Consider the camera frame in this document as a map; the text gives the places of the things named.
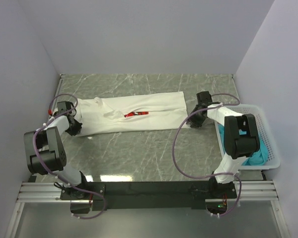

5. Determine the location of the white red-print t-shirt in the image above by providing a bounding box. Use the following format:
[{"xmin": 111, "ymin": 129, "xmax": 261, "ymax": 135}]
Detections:
[{"xmin": 74, "ymin": 91, "xmax": 188, "ymax": 136}]

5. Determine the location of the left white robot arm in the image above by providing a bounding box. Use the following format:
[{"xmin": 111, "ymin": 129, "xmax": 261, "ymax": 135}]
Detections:
[{"xmin": 23, "ymin": 101, "xmax": 89, "ymax": 199}]

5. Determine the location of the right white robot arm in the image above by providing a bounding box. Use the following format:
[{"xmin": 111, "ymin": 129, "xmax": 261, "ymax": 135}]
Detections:
[{"xmin": 187, "ymin": 91, "xmax": 260, "ymax": 198}]

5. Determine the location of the white plastic laundry basket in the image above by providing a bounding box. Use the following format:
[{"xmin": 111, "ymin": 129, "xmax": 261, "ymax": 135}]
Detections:
[{"xmin": 207, "ymin": 104, "xmax": 280, "ymax": 173}]

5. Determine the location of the blue t-shirt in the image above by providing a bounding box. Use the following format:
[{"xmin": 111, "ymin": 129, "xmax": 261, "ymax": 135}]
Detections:
[{"xmin": 218, "ymin": 124, "xmax": 269, "ymax": 166}]

